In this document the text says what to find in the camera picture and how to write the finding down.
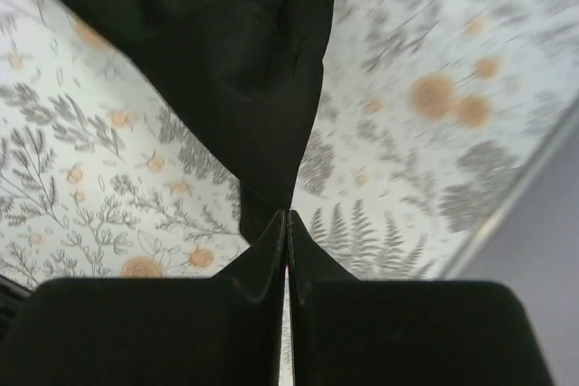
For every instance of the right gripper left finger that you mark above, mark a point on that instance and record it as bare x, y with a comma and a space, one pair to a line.
221, 330

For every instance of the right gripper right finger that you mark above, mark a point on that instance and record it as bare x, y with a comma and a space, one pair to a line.
348, 331

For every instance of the black t-shirt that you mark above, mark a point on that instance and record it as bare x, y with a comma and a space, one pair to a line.
244, 75

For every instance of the floral table cloth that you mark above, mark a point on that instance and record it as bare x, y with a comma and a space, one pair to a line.
430, 109

